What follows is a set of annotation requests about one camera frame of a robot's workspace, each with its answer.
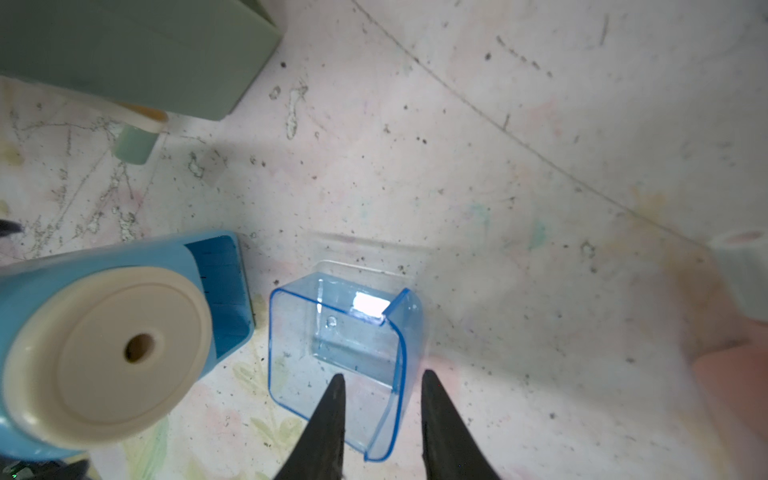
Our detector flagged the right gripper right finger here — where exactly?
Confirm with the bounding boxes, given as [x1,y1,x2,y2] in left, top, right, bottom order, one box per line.
[421,370,500,480]

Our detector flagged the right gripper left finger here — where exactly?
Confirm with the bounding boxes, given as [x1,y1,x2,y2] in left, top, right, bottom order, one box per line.
[274,374,346,480]

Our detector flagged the blue transparent tray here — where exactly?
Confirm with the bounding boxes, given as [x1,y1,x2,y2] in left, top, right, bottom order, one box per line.
[268,272,425,462]

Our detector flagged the blue pencil sharpener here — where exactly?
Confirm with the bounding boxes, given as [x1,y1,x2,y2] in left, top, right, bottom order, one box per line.
[1,230,254,461]

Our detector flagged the pink pencil sharpener back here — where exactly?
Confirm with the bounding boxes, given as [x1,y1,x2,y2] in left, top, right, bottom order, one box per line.
[692,228,767,479]

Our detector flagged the green pencil sharpener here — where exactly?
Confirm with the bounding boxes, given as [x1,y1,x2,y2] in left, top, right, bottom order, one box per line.
[0,0,284,166]

